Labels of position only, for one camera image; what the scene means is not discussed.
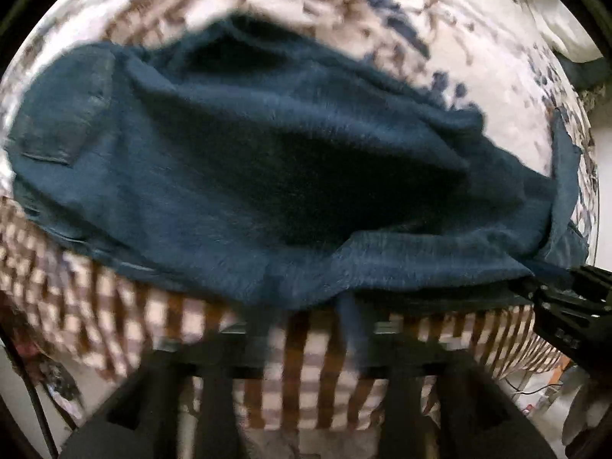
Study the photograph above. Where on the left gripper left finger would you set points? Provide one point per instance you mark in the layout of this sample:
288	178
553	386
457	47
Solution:
140	419

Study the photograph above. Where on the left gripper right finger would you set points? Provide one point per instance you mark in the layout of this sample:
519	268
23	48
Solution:
438	403

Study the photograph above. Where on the dark blue denim jeans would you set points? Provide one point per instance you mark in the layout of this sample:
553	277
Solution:
253	162

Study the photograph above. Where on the brown checkered bed sheet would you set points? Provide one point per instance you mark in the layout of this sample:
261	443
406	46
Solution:
311	381

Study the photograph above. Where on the dark blue folded garment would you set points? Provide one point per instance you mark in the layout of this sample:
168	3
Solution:
587	75

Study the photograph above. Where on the white pillow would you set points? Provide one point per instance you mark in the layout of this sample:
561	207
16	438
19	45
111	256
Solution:
562	31

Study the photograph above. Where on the floral fleece blanket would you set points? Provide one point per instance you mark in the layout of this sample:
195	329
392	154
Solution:
488	53

